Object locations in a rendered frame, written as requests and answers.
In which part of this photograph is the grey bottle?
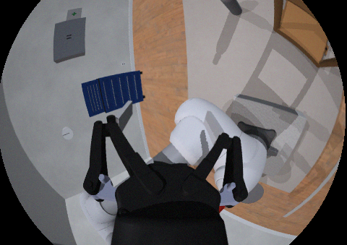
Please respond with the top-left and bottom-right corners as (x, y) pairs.
(221, 0), (242, 15)

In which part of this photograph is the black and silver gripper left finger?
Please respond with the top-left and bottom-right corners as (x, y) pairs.
(83, 100), (163, 202)

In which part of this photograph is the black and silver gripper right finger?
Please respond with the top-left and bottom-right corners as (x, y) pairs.
(181, 111), (248, 208)

